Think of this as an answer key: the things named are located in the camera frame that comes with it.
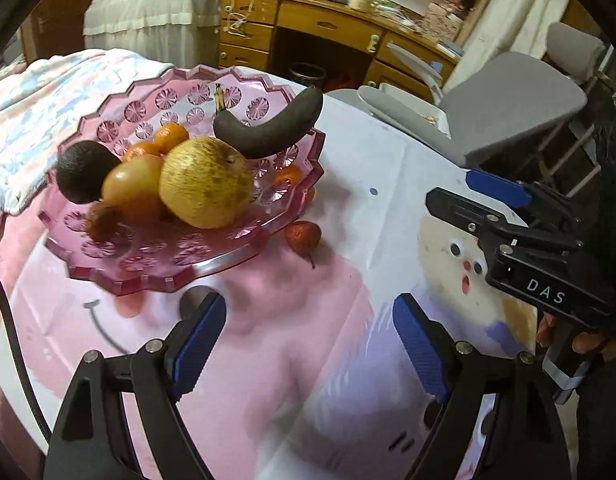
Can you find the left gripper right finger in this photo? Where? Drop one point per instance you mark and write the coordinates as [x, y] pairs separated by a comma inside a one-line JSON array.
[[429, 347]]

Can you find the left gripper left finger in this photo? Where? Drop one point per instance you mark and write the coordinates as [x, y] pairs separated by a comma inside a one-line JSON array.
[[192, 339]]

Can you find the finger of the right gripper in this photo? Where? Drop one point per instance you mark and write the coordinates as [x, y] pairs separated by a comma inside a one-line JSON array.
[[460, 212], [507, 192]]

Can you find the yellow pear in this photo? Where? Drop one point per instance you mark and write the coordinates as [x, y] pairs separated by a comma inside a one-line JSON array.
[[206, 183]]

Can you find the red apple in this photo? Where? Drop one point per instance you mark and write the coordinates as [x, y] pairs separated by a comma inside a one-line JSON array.
[[132, 188]]

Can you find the small mandarin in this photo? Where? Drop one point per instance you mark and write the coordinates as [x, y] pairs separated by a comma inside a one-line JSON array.
[[141, 149]]

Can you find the dark avocado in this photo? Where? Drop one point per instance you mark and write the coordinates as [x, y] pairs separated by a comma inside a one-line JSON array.
[[82, 169]]

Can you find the large orange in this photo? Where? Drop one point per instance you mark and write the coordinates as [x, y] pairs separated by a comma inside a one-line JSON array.
[[169, 137]]

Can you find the overripe black banana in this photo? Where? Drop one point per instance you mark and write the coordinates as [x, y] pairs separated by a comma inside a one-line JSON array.
[[285, 129]]

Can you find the operator right hand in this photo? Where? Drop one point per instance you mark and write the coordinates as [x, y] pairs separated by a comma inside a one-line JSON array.
[[583, 343]]

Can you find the pink plastic fruit bowl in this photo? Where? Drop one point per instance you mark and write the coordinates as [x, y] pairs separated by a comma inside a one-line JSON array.
[[165, 255]]

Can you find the grey office chair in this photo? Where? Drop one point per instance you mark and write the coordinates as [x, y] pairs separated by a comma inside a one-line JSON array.
[[512, 97]]

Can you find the white tray with snacks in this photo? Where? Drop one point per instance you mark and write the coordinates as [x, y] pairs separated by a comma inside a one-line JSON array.
[[430, 112]]

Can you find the cartoon monster tablecloth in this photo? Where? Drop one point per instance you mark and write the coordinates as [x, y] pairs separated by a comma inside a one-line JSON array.
[[309, 379]]

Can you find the white floral curtain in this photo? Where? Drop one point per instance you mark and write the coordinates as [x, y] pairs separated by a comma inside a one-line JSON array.
[[507, 26]]

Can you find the doll on desk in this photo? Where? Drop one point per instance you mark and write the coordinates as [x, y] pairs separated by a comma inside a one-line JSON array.
[[461, 8]]

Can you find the black waste bin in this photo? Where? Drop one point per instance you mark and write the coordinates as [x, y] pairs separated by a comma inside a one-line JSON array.
[[307, 74]]

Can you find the wooden desk with drawers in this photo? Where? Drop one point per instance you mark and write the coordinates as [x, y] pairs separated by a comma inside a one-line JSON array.
[[351, 46]]

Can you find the pastel patterned blanket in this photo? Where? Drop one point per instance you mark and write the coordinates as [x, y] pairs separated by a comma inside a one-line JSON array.
[[42, 106]]

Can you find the lace covered piano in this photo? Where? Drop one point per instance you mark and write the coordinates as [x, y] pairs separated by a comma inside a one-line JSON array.
[[184, 33]]

